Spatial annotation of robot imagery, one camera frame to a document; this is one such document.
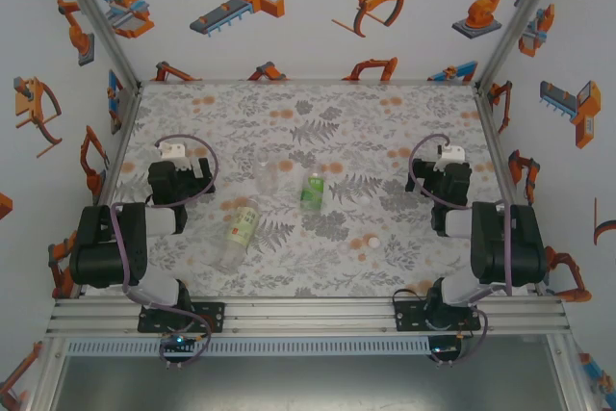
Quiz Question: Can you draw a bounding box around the pale green tea label bottle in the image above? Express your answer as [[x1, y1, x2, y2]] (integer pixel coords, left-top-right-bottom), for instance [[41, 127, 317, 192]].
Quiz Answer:
[[211, 196, 261, 273]]

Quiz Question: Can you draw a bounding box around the clear unlabelled plastic bottle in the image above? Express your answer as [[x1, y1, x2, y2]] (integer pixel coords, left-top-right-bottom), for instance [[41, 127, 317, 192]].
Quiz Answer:
[[253, 150, 281, 194]]

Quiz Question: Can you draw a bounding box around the bright green label bottle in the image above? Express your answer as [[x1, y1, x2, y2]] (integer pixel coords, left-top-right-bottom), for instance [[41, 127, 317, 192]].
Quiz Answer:
[[300, 165, 333, 213]]

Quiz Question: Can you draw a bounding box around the floral patterned tablecloth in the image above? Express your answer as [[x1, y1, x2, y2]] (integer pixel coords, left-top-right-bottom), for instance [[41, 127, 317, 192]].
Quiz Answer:
[[103, 82, 530, 297]]

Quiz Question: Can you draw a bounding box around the grey metal sheet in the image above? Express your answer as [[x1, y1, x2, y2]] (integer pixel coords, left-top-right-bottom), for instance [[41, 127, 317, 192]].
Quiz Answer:
[[50, 355, 581, 411]]

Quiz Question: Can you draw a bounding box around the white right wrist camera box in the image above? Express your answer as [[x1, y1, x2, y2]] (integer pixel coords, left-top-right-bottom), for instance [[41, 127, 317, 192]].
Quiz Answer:
[[435, 142, 467, 172]]

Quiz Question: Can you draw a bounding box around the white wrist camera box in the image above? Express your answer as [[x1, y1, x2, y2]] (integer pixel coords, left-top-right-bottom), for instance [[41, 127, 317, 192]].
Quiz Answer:
[[154, 140, 203, 172], [435, 142, 467, 172]]

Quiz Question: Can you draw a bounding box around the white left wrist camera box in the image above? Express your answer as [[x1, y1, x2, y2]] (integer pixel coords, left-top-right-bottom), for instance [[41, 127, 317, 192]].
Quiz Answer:
[[154, 140, 203, 172]]

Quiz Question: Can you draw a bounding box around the aluminium side rail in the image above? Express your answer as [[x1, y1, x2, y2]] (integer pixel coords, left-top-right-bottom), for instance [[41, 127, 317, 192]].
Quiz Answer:
[[93, 83, 144, 208], [474, 83, 548, 296]]

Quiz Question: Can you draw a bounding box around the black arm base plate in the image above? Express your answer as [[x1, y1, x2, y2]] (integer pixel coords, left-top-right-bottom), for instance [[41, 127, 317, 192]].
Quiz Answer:
[[138, 302, 226, 334], [393, 295, 482, 333]]

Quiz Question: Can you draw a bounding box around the aluminium front frame rail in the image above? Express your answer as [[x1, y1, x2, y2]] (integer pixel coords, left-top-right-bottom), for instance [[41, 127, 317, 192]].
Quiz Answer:
[[45, 295, 573, 338]]

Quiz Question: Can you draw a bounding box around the aluminium corner post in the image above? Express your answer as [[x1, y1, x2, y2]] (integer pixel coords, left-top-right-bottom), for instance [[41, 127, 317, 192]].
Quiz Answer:
[[47, 0, 144, 90], [474, 0, 573, 90]]

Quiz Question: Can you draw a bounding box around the white slotted cable duct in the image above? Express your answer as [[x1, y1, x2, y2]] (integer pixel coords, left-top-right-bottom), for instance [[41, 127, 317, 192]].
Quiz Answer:
[[64, 337, 431, 358]]

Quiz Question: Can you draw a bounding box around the aluminium frame leg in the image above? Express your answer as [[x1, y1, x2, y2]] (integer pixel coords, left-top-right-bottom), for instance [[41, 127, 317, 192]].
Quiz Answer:
[[28, 338, 66, 411], [548, 333, 596, 411]]

